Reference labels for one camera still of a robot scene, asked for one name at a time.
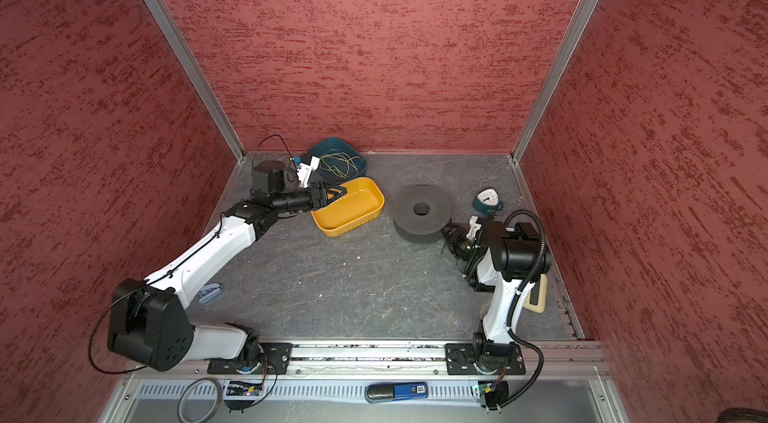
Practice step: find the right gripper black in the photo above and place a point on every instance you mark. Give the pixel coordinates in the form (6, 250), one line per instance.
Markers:
(454, 236)

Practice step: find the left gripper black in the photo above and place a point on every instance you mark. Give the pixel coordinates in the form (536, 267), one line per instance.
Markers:
(322, 194)

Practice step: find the grey cable spool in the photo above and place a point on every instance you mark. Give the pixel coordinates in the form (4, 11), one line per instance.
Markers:
(420, 213)

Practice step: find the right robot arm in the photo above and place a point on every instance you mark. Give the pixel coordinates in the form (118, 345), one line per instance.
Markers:
(509, 261)

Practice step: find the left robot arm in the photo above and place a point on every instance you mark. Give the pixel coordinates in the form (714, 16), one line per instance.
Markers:
(148, 322)

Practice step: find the teal plastic tray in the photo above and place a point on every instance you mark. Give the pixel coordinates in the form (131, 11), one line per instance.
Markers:
(339, 162)

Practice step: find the yellow plastic tray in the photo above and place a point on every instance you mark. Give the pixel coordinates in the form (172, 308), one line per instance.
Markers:
(363, 203)

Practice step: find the teal kitchen scale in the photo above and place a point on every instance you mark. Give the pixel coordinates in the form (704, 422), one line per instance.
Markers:
(487, 202)

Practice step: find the beige calculator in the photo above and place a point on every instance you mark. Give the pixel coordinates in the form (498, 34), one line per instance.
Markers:
(536, 298)

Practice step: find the small blue object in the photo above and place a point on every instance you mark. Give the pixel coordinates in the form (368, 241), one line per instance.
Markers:
(209, 293)

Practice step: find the blue black handheld device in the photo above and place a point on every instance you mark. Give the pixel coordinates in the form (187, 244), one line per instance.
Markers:
(395, 392)

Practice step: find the left corner aluminium profile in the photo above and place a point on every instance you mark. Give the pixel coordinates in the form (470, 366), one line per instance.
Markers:
(184, 55)

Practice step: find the corner aluminium profile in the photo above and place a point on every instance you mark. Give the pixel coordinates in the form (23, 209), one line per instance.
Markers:
(572, 36)
(184, 55)

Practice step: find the right corner aluminium profile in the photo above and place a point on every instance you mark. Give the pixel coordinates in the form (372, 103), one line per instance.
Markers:
(572, 36)

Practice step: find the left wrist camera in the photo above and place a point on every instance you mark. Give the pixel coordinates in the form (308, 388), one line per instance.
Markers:
(305, 170)

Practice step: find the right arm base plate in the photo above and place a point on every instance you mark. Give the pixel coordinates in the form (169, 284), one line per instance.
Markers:
(484, 359)

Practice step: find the aluminium rail frame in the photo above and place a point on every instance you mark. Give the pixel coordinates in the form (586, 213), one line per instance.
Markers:
(425, 359)

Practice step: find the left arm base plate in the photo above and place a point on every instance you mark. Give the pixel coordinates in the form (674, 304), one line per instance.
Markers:
(272, 358)

